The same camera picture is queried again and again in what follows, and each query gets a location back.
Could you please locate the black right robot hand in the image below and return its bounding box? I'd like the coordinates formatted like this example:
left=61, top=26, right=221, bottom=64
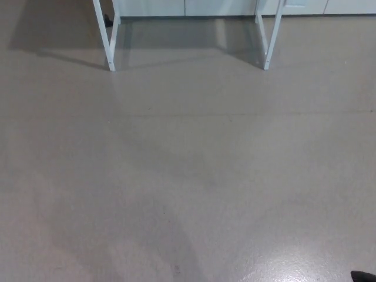
left=351, top=270, right=376, bottom=282

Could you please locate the white cabinet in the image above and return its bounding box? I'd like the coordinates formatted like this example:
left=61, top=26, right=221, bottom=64
left=113, top=0, right=376, bottom=17

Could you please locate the white metal frame table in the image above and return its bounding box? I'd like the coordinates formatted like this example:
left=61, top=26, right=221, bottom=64
left=93, top=0, right=284, bottom=72

